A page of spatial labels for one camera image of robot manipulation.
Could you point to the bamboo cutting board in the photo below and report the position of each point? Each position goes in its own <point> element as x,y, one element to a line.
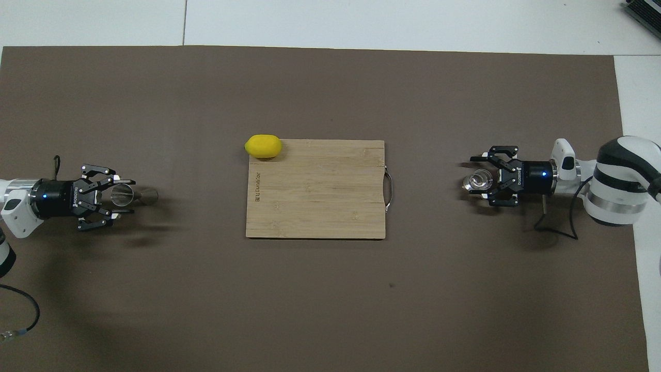
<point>320,196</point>

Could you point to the grey ribbed device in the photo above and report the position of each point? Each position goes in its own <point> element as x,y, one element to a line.
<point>645,10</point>

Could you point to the yellow lemon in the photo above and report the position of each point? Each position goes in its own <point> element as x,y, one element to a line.
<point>263,146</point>

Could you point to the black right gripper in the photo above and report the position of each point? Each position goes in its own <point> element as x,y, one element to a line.
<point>532,177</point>

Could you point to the steel double jigger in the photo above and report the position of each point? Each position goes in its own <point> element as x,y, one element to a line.
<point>147,196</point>

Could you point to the large brown table mat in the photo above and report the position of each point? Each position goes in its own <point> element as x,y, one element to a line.
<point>330,93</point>

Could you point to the small clear glass cup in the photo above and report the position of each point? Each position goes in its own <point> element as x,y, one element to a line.
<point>477,181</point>

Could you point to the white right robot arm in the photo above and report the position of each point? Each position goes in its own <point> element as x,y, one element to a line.
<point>619,175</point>

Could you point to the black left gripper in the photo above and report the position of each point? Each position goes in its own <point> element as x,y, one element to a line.
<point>57,199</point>

